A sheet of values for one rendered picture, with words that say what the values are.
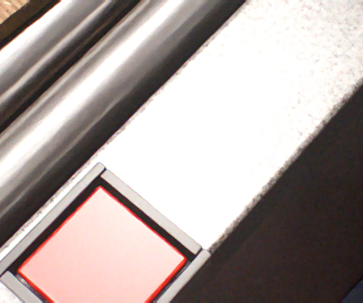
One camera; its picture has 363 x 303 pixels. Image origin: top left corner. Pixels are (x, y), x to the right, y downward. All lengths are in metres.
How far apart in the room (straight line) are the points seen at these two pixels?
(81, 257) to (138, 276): 0.03
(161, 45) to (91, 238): 0.12
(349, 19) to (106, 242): 0.19
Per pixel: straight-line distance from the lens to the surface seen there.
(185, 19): 0.47
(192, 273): 0.39
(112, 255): 0.40
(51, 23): 0.47
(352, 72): 0.46
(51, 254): 0.40
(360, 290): 1.37
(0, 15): 0.46
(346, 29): 0.48
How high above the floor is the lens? 1.31
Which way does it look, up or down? 67 degrees down
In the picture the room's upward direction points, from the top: straight up
